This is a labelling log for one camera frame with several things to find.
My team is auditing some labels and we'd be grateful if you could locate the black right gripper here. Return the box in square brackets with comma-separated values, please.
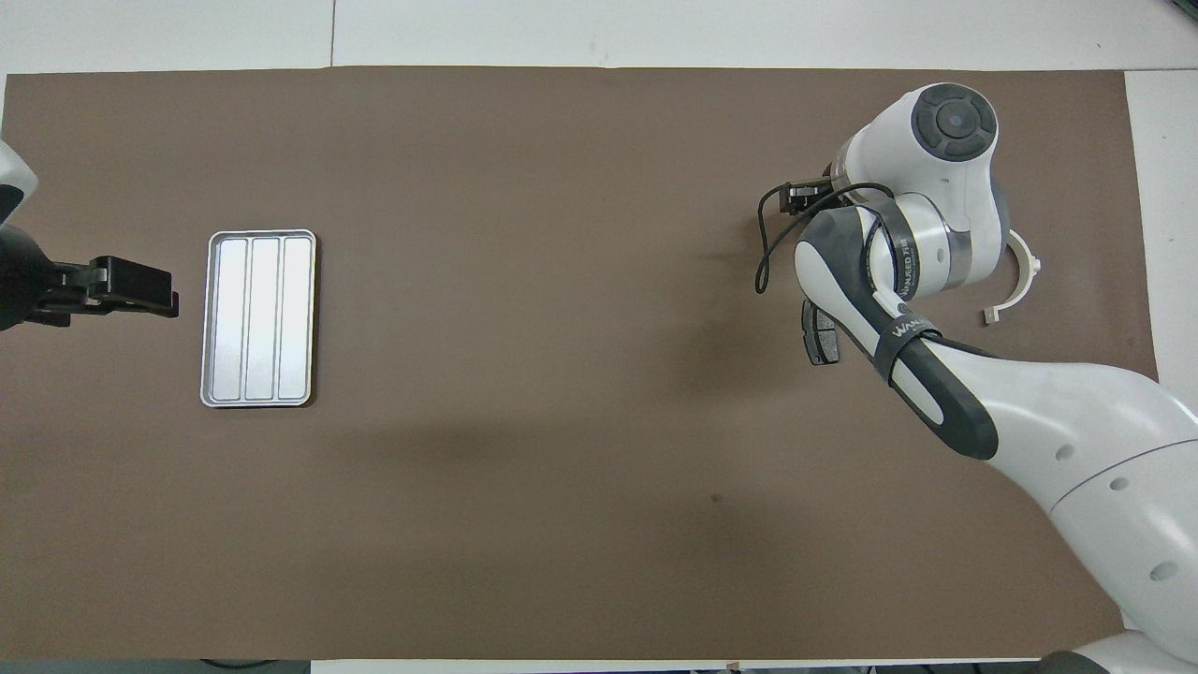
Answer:
[789, 178, 843, 216]

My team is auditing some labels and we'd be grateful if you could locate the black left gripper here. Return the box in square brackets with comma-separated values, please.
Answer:
[28, 256, 180, 327]

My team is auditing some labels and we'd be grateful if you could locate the silver metal tray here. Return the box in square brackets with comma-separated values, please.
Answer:
[199, 229, 318, 408]

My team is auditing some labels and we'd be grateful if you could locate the dark grey brake pad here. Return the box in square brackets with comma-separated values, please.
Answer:
[801, 300, 840, 366]

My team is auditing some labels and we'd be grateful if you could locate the brown table mat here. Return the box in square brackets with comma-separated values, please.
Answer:
[0, 66, 1190, 661]

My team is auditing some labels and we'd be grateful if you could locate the white semicircular bracket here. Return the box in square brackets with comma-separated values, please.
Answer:
[981, 229, 1042, 326]

